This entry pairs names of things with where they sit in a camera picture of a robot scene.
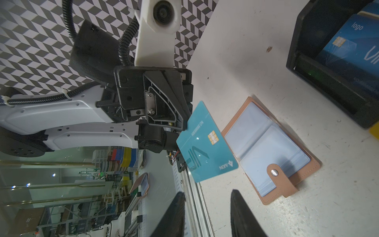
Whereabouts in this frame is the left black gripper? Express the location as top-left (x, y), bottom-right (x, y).
top-left (114, 66), bottom-right (192, 131)

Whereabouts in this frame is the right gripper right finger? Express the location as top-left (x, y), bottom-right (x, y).
top-left (231, 190), bottom-right (267, 237)

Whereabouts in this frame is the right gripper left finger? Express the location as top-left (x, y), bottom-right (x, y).
top-left (151, 192), bottom-right (186, 237)

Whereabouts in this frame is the teal VIP card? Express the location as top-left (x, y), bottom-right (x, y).
top-left (176, 101), bottom-right (239, 183)

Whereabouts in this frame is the tan leather card holder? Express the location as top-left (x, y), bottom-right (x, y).
top-left (222, 97), bottom-right (321, 205)

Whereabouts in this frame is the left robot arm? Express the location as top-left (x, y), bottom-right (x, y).
top-left (1, 1), bottom-right (193, 158)

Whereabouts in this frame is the blue card in black bin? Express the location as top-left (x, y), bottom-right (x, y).
top-left (316, 1), bottom-right (379, 98)

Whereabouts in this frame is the yellow storage bin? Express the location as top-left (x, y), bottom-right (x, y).
top-left (369, 122), bottom-right (379, 140)

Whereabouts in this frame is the black storage bin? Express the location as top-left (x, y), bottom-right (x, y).
top-left (286, 1), bottom-right (379, 129)

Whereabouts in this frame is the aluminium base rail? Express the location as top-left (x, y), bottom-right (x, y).
top-left (172, 164), bottom-right (215, 237)

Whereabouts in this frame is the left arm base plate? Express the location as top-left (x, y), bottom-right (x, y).
top-left (166, 150), bottom-right (187, 172)

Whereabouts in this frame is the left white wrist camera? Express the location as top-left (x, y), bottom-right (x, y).
top-left (134, 1), bottom-right (182, 68)

